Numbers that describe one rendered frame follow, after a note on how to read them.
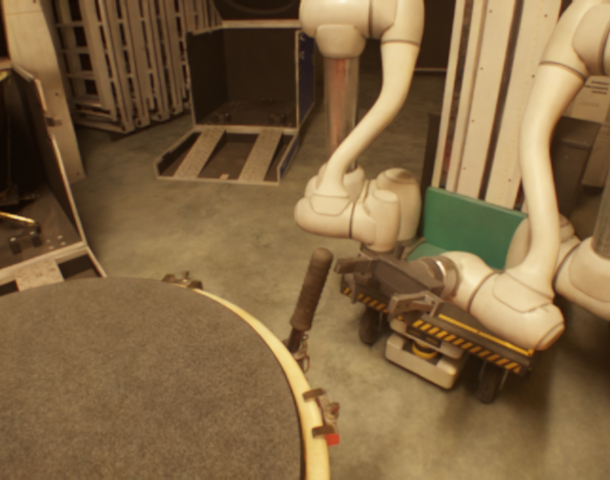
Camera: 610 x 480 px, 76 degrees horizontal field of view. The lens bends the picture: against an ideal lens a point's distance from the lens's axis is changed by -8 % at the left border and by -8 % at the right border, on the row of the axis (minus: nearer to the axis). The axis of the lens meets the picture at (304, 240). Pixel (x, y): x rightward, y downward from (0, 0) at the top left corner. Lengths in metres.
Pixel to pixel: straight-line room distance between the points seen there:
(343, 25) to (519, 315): 0.81
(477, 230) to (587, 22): 0.76
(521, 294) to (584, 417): 0.96
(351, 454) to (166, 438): 0.97
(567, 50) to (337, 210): 0.63
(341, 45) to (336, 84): 0.12
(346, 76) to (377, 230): 0.44
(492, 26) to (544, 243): 0.75
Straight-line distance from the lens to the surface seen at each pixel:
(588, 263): 1.20
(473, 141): 1.49
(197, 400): 0.55
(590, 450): 1.68
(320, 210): 1.13
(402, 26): 1.16
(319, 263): 0.60
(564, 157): 1.55
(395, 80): 1.14
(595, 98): 3.19
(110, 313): 0.71
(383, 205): 1.09
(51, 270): 2.17
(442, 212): 1.51
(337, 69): 1.23
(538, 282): 0.88
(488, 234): 1.48
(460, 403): 1.62
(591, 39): 0.96
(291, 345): 0.67
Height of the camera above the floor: 1.23
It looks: 32 degrees down
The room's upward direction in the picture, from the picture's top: straight up
